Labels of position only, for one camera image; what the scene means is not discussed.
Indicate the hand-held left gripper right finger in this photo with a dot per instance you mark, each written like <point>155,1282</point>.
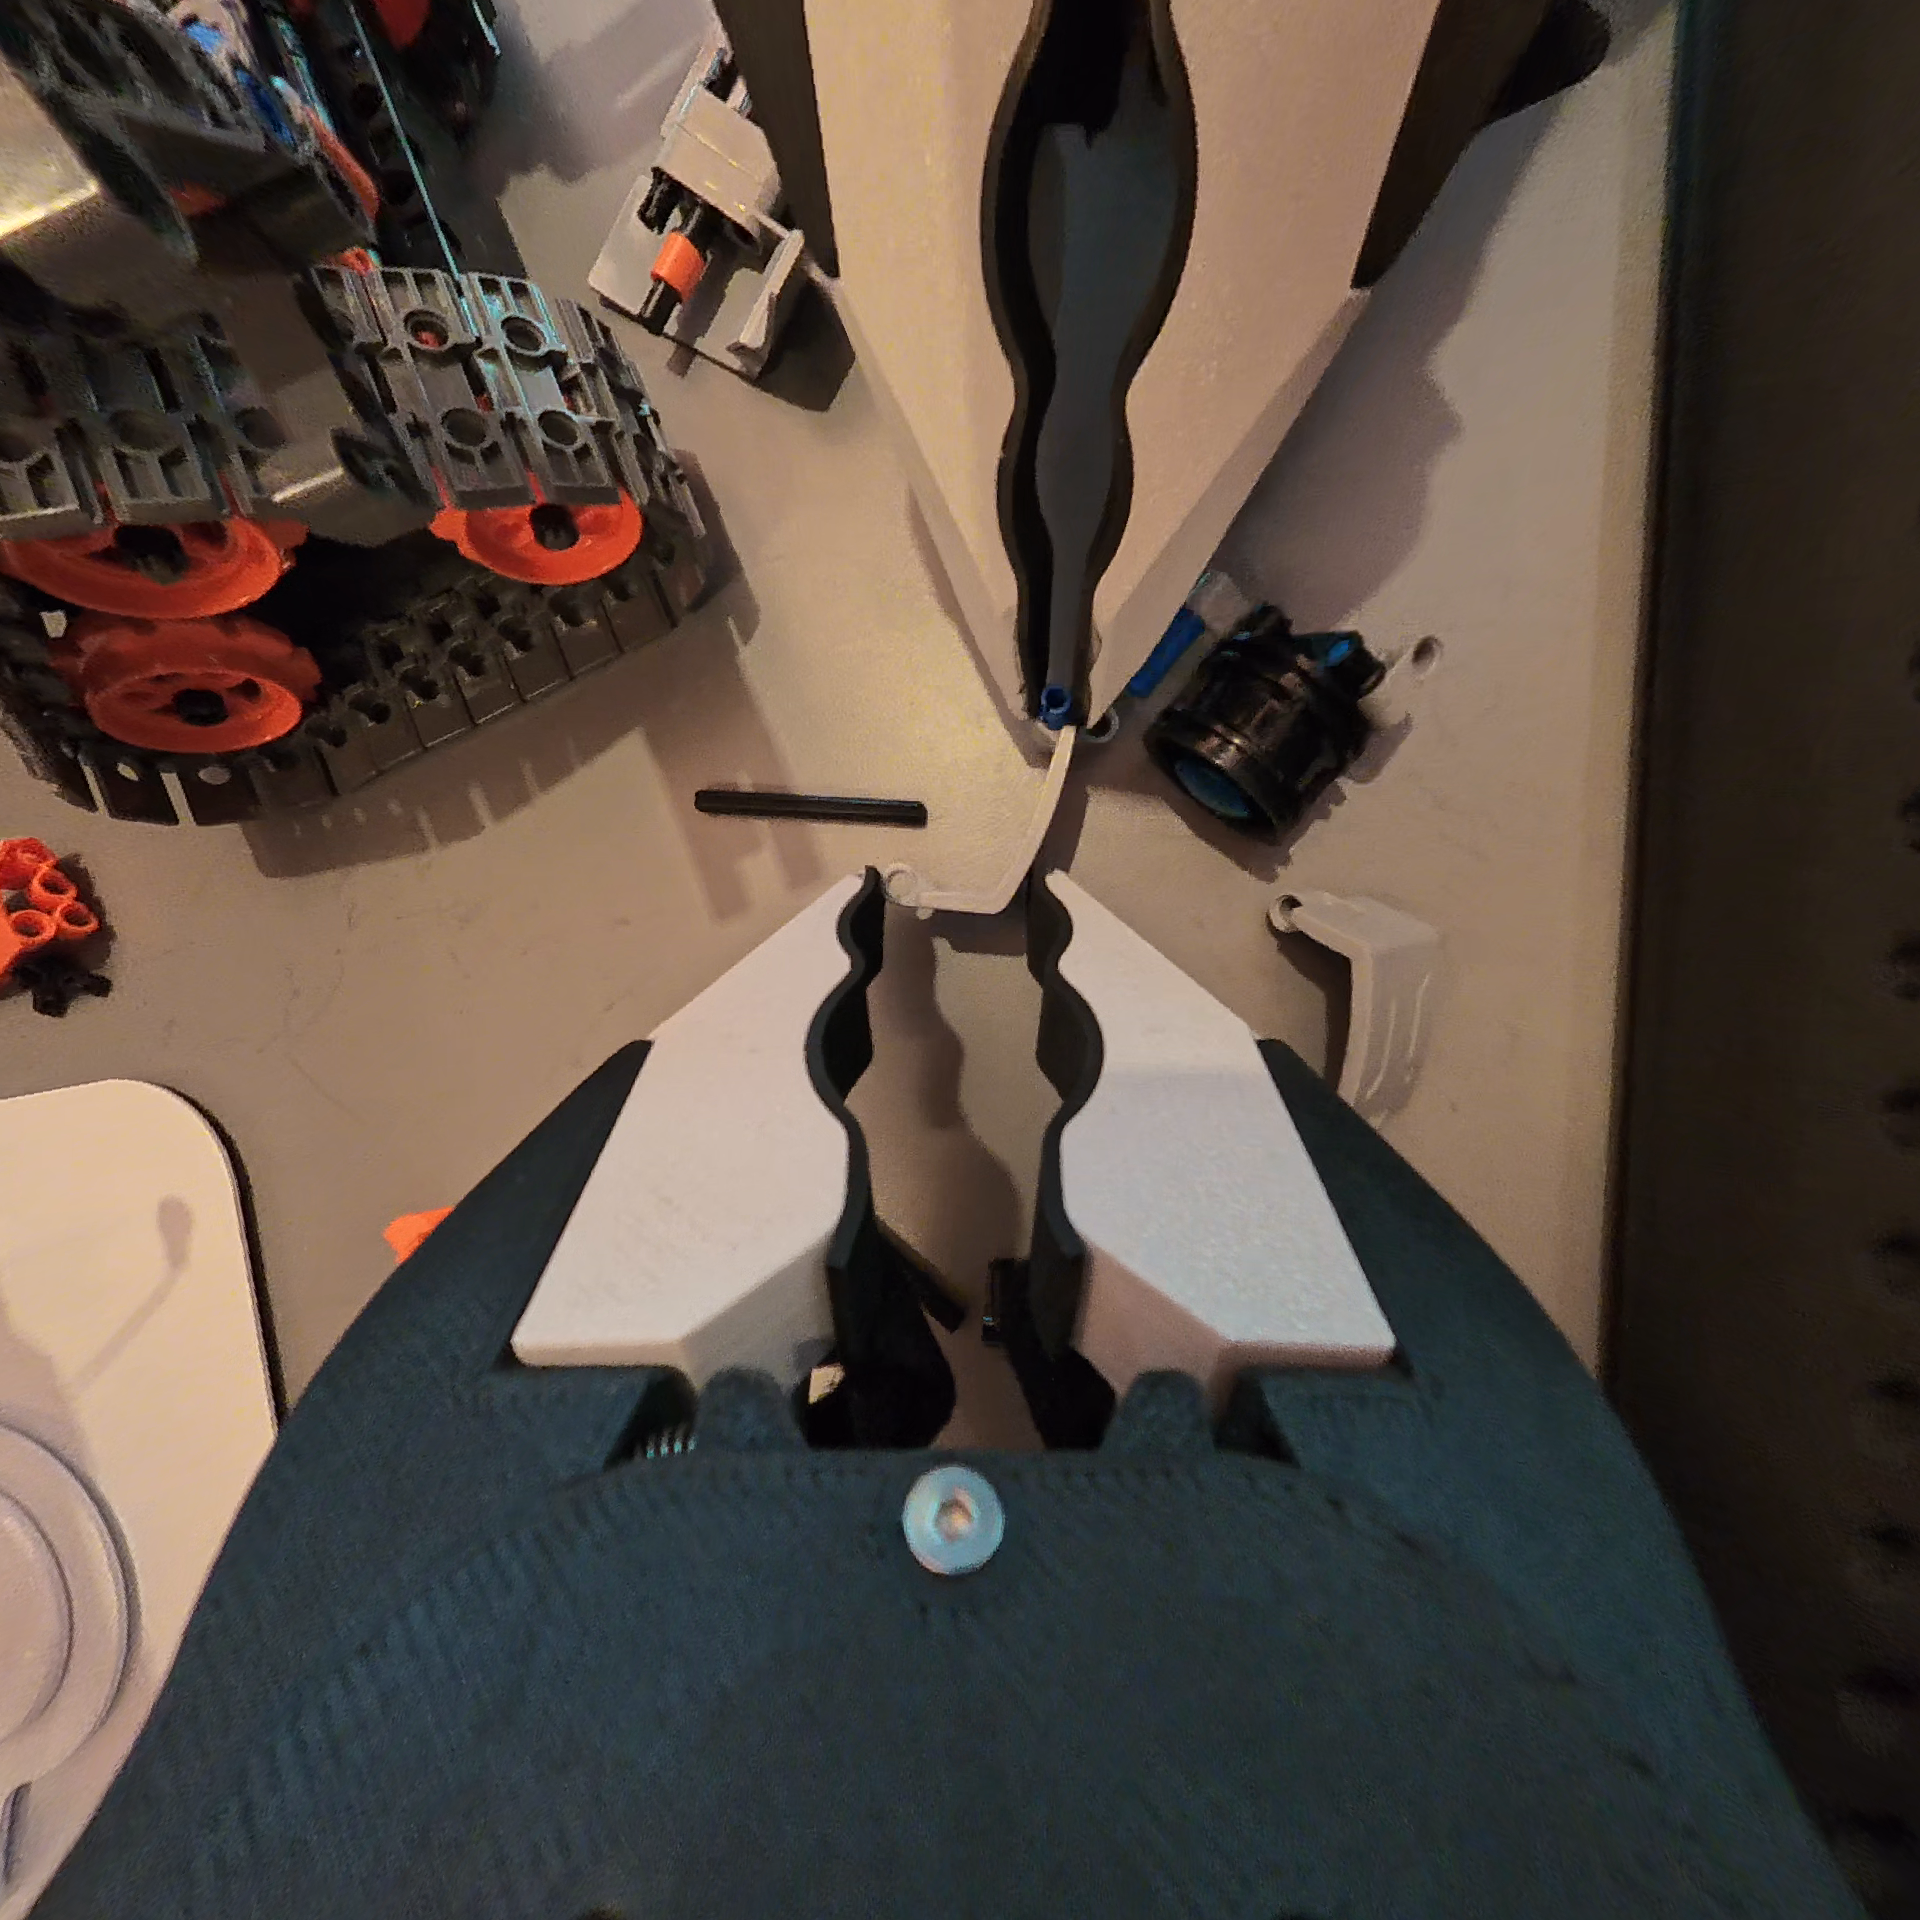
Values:
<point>1217,1200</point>

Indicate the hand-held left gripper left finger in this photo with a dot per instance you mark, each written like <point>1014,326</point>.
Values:
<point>706,1200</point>

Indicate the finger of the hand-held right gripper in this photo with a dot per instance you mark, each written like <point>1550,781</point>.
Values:
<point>916,225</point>
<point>1275,225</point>

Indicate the grey grooved curved panel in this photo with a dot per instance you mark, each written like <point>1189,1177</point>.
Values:
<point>1389,990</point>

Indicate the orange wedge brick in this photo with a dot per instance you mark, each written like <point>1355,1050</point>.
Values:
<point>413,1234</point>

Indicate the long black axle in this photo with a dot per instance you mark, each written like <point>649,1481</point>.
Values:
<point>811,806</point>

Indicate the white book stand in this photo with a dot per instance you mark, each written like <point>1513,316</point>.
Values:
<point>120,1274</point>

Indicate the grey orange tracked toy robot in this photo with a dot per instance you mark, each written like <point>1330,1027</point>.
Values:
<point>302,449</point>

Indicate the small orange fin piece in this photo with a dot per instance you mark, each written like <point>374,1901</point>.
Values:
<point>38,915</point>

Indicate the grey bracket with orange bush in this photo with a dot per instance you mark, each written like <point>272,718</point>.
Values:
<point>721,195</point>

